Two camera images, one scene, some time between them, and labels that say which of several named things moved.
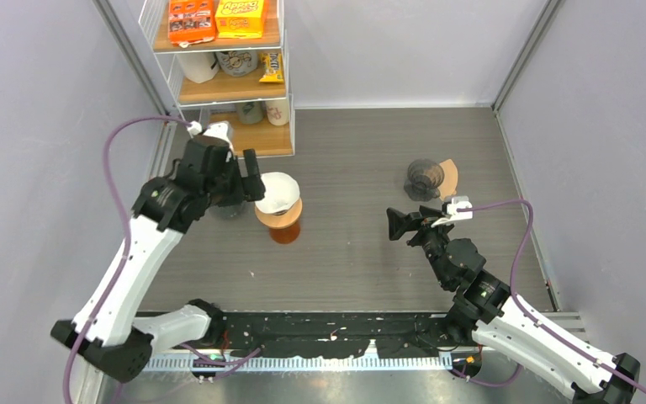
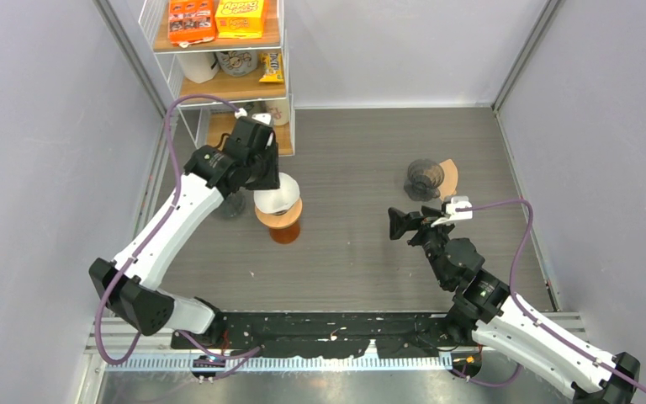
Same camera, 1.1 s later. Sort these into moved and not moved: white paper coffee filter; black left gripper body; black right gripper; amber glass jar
Moved: black left gripper body
Not moved: black right gripper; white paper coffee filter; amber glass jar
